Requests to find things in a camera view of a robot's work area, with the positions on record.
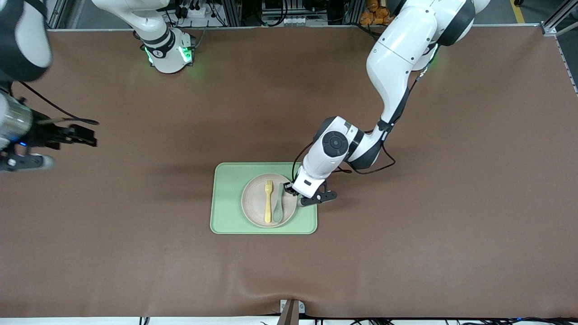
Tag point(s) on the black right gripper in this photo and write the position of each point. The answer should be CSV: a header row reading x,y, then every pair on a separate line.
x,y
45,135

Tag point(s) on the teal plastic spoon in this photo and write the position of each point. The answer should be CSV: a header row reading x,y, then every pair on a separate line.
x,y
277,212

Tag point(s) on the white terminal block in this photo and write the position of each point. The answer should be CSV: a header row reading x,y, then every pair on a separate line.
x,y
295,20

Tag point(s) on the orange snack bag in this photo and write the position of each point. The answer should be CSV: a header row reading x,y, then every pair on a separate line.
x,y
387,19
366,18
373,4

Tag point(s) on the grey metal table bracket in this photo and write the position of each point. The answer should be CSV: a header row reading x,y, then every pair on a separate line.
x,y
283,307

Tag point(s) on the brown table cover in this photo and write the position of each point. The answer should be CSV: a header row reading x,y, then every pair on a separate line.
x,y
135,225

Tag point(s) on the tan mount bar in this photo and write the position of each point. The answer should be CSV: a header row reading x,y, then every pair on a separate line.
x,y
290,316

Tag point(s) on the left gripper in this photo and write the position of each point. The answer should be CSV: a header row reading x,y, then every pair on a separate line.
x,y
289,188

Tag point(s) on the white power strip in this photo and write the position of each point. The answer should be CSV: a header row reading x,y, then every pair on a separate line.
x,y
198,12

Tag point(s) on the light green rectangular tray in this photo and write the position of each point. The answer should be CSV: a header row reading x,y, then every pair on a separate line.
x,y
226,216

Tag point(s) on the yellow plastic fork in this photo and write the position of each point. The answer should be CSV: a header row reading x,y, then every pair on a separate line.
x,y
268,212

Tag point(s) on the pale round plate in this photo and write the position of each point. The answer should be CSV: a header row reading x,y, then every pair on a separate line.
x,y
255,203

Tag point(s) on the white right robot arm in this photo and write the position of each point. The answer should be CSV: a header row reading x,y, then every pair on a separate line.
x,y
167,58

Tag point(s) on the aluminium frame post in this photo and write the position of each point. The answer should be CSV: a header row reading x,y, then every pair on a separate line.
x,y
58,13
356,12
232,13

